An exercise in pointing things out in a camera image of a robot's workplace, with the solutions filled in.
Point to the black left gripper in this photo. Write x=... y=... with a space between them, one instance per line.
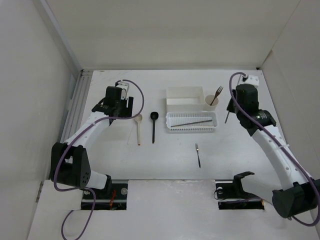
x=126 y=112

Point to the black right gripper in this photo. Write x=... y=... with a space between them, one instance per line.
x=229 y=107

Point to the brown wooden fork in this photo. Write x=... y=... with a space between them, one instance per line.
x=217 y=93

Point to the black chopstick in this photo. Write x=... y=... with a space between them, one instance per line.
x=205 y=121
x=185 y=124

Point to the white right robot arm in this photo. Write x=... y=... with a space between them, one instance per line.
x=299 y=192

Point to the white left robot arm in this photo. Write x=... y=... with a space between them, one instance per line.
x=70 y=163

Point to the beige wooden spoon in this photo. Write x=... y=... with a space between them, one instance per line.
x=138 y=120

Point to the white paper cup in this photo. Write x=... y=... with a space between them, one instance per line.
x=208 y=100

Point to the black spoon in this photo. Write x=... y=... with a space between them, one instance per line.
x=154 y=116

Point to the white perforated basket tray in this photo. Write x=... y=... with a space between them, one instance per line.
x=177 y=118

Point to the white square box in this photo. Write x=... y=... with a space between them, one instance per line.
x=185 y=99

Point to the small metal fork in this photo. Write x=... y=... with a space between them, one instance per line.
x=198 y=155

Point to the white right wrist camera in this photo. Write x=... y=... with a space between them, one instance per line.
x=251 y=80

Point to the aluminium rail frame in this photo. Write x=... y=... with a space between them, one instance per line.
x=80 y=79

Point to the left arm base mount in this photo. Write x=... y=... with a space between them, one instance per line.
x=116 y=200

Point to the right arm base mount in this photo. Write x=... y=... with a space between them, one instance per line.
x=230 y=194

